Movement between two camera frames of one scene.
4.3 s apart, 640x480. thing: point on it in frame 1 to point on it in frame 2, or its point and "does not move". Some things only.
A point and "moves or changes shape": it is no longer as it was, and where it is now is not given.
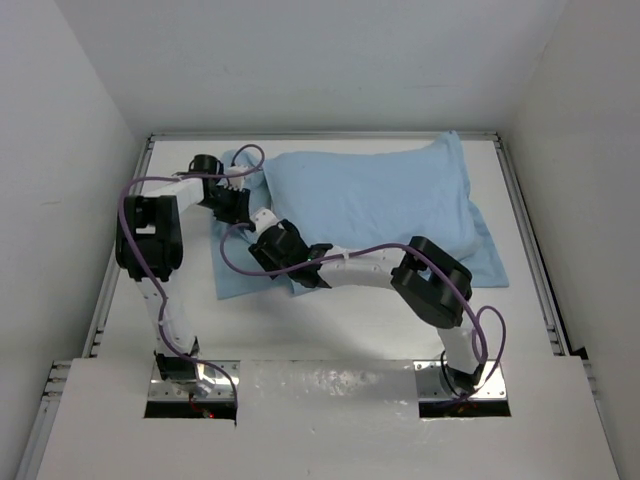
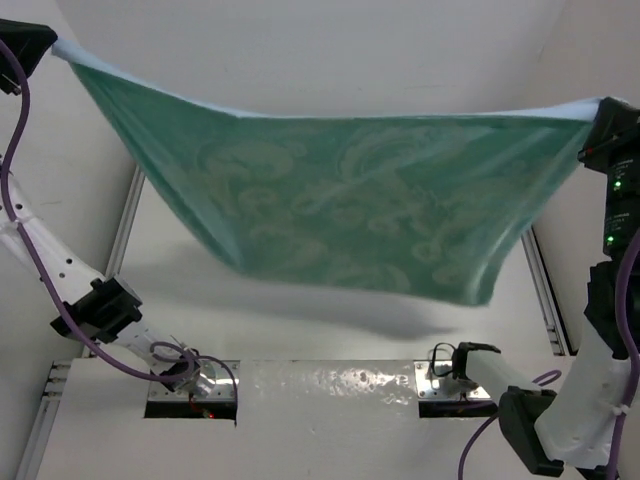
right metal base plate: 428,386 does not move
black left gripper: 239,212 to 26,40
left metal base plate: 211,384 does not move
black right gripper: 265,257 to 619,124
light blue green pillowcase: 375,198 moves or changes shape
